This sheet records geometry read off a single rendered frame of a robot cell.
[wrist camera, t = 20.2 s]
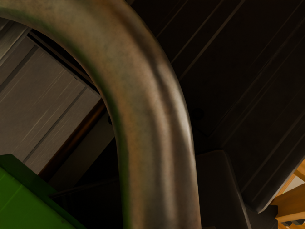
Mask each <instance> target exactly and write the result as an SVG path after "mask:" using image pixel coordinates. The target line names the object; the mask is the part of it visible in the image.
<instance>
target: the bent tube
mask: <svg viewBox="0 0 305 229"><path fill-rule="evenodd" d="M0 17H2V18H6V19H9V20H13V21H16V22H19V23H22V24H24V25H26V26H29V27H31V28H33V29H35V30H37V31H39V32H40V33H42V34H44V35H46V36H47V37H49V38H50V39H52V40H53V41H55V42H56V43H57V44H59V45H60V46H61V47H62V48H64V49H65V50H66V51H67V52H68V53H69V54H70V55H72V56H73V57H74V59H75V60H76V61H77V62H78V63H79V64H80V65H81V66H82V68H83V69H84V70H85V71H86V73H87V74H88V75H89V77H90V78H91V80H92V81H93V83H94V84H95V86H96V87H97V89H98V91H99V93H100V95H101V97H102V99H103V101H104V103H105V105H106V108H107V110H108V113H109V116H110V119H111V122H112V125H113V130H114V134H115V139H116V146H117V154H118V170H119V182H120V193H121V204H122V216H123V229H202V226H201V216H200V205H199V195H198V185H197V170H196V160H195V150H194V141H193V133H192V126H191V121H190V116H189V113H188V109H187V104H186V101H185V98H184V95H183V92H182V89H181V86H180V84H179V81H178V78H177V76H176V74H175V71H174V69H173V67H172V65H171V63H170V61H169V59H168V57H167V55H166V53H165V52H164V50H163V48H162V47H161V45H160V43H159V42H158V40H157V39H156V37H155V36H154V34H153V33H152V31H151V30H150V29H149V27H148V26H147V25H146V23H145V22H144V21H143V20H142V18H141V17H140V16H139V15H138V14H137V13H136V11H135V10H134V9H133V8H132V7H131V6H130V5H129V4H128V3H127V2H126V1H125V0H0Z"/></svg>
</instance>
